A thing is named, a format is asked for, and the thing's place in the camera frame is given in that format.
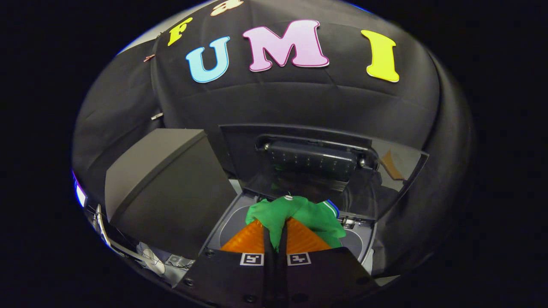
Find black backdrop cloth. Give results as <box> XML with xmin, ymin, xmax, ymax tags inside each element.
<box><xmin>72</xmin><ymin>0</ymin><xmax>476</xmax><ymax>278</ymax></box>

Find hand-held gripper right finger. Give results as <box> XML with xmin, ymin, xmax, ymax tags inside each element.
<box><xmin>275</xmin><ymin>217</ymin><xmax>381</xmax><ymax>308</ymax></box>

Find grey cabinet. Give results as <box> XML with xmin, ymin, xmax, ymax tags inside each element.
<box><xmin>105</xmin><ymin>128</ymin><xmax>237</xmax><ymax>260</ymax></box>

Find green polo shirt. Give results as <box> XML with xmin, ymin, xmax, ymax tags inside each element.
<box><xmin>245</xmin><ymin>195</ymin><xmax>346</xmax><ymax>253</ymax></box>

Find white bundled object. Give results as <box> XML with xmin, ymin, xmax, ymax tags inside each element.
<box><xmin>137</xmin><ymin>242</ymin><xmax>167</xmax><ymax>275</ymax></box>

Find grey washing machine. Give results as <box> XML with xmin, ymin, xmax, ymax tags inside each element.
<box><xmin>200</xmin><ymin>188</ymin><xmax>378</xmax><ymax>275</ymax></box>

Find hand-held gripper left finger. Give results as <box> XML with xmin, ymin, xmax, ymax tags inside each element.
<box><xmin>173</xmin><ymin>219</ymin><xmax>275</xmax><ymax>308</ymax></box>

